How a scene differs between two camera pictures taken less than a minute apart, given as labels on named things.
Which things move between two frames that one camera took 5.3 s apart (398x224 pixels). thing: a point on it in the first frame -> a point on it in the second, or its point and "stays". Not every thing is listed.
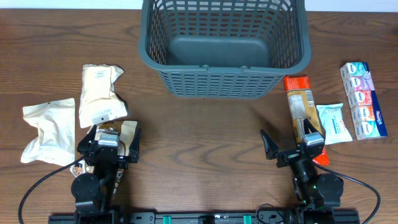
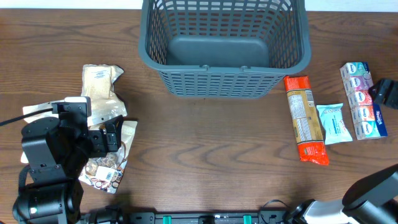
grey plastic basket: [224, 48] stays
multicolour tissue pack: [365, 114] stays
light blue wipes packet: [333, 124] stays
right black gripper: [286, 156] -> [388, 88]
